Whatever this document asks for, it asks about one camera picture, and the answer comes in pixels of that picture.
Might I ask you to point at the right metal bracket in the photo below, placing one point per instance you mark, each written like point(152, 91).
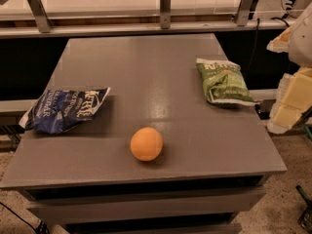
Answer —
point(243, 13)

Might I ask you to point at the orange fruit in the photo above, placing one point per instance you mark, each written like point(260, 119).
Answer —
point(146, 144)

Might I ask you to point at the grey drawer cabinet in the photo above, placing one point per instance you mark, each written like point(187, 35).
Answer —
point(213, 164)

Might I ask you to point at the left metal bracket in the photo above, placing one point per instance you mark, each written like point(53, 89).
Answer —
point(37, 8)

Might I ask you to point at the metal bracket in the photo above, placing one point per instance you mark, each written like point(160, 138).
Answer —
point(243, 13)
point(37, 8)
point(165, 14)

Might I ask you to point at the green chip bag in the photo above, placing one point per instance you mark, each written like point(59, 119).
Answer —
point(223, 82)

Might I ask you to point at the blue chip bag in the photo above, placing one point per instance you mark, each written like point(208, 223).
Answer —
point(58, 111)

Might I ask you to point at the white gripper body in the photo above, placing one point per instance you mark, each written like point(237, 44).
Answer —
point(302, 44)

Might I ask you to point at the metal rail shelf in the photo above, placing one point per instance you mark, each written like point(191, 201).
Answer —
point(84, 25)

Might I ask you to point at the middle metal bracket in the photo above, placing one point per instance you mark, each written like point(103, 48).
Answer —
point(165, 14)

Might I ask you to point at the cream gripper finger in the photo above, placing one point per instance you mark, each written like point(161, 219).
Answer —
point(293, 99)
point(280, 44)

